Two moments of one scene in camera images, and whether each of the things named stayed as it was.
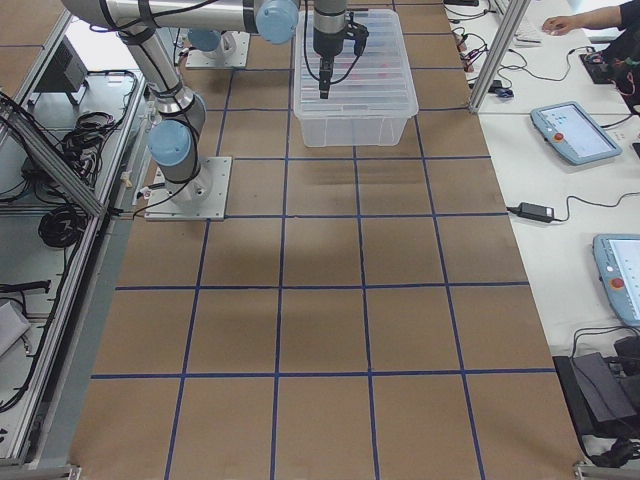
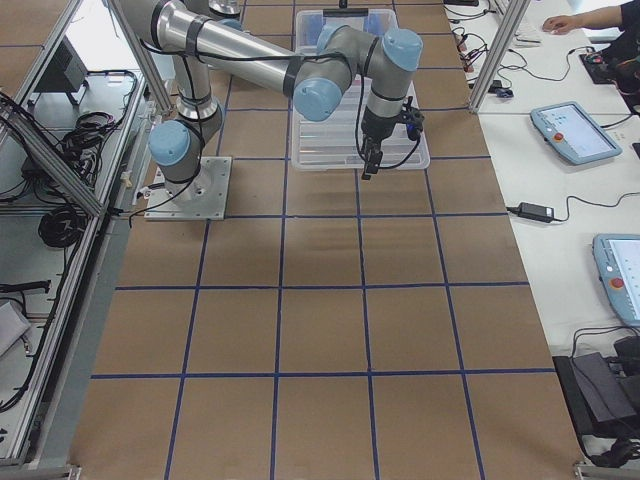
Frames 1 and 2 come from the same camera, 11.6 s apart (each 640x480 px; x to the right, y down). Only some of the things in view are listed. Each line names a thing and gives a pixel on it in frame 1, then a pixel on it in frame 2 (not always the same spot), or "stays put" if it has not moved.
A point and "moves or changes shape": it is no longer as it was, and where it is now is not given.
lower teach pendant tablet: (617, 258) stays put
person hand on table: (560, 25) stays put
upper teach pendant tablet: (569, 129) stays put
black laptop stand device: (603, 392) stays put
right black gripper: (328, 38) -> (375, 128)
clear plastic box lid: (375, 83) moves or changes shape
